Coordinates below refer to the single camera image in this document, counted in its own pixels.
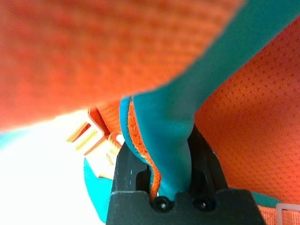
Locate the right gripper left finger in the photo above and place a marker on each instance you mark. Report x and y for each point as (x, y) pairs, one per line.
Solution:
(126, 171)

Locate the orange and teal backpack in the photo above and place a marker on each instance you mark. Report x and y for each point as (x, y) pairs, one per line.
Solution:
(246, 117)

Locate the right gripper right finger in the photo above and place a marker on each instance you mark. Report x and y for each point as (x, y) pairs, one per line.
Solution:
(206, 168)

